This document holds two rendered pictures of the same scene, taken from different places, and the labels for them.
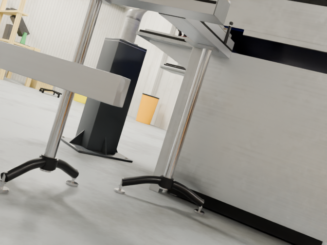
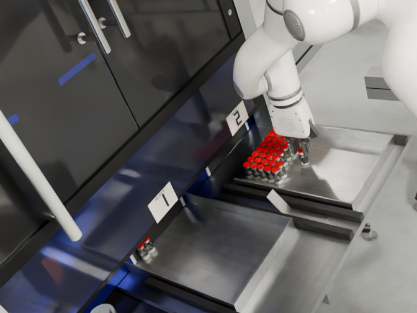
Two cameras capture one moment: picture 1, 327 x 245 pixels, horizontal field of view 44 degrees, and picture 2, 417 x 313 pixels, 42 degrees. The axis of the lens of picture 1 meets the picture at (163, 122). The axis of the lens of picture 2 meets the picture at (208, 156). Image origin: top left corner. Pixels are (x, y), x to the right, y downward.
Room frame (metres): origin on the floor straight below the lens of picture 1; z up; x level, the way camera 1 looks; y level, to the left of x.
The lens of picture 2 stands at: (3.71, 0.31, 1.81)
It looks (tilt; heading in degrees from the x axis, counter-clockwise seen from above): 34 degrees down; 205
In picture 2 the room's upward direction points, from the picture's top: 23 degrees counter-clockwise
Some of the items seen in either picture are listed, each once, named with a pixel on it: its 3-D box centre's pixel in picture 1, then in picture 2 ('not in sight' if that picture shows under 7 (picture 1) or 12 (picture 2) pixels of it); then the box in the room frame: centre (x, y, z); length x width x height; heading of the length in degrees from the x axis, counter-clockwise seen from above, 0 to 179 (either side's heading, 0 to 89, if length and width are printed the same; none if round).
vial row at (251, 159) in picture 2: not in sight; (263, 151); (2.54, -0.07, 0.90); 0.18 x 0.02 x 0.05; 155
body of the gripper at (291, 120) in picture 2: not in sight; (290, 113); (2.58, 0.05, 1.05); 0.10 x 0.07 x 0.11; 65
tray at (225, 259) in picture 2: not in sight; (208, 245); (2.87, -0.17, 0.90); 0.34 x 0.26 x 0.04; 66
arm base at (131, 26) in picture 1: (129, 31); not in sight; (3.13, 0.46, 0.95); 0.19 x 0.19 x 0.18
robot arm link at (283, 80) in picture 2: not in sight; (275, 65); (2.58, 0.04, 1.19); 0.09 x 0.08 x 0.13; 126
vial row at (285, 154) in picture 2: not in sight; (283, 155); (2.57, -0.01, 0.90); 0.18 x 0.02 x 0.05; 155
